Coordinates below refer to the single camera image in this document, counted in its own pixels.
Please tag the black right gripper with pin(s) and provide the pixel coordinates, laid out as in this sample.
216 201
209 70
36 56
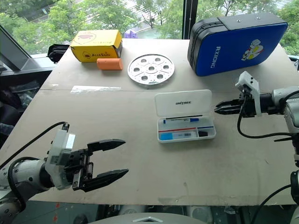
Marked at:
248 106

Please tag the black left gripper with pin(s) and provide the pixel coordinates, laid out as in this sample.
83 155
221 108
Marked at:
80 164

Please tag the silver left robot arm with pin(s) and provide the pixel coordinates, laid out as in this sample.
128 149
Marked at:
25 173

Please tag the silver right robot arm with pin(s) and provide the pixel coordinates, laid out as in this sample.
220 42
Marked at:
292 109

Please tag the white plastic pencil case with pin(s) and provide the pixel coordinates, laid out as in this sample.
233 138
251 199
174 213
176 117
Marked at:
183 102

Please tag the blue whiteboard marker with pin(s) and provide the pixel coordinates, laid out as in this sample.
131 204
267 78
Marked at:
181 120

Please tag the blue and black hard case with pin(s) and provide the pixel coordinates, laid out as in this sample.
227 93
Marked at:
233 46

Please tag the light blue white eraser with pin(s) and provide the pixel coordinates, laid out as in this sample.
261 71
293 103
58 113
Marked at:
174 136

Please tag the grey rounded robot torso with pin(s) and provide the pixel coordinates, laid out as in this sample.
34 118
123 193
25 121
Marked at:
149 219

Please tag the round silver perforated plate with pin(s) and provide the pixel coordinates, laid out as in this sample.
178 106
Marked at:
151 70

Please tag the orange foam cylinder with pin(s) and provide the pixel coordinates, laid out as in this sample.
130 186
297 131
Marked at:
109 64

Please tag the yellow cardboard box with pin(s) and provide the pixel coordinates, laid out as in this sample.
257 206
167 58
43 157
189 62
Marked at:
95 44

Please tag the purple object outside window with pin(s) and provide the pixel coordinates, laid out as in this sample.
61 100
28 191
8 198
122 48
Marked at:
130 34

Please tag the dark slanted side panel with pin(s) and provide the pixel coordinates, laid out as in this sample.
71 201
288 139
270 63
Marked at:
14 53

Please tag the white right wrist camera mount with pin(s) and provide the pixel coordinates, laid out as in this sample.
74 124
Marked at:
247 79

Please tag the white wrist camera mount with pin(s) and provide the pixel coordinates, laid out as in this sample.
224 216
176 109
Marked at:
61 142
247 79

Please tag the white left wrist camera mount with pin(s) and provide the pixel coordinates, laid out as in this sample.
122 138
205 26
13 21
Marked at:
61 142

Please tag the black window frame post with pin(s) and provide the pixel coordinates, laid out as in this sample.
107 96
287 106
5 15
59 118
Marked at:
189 18

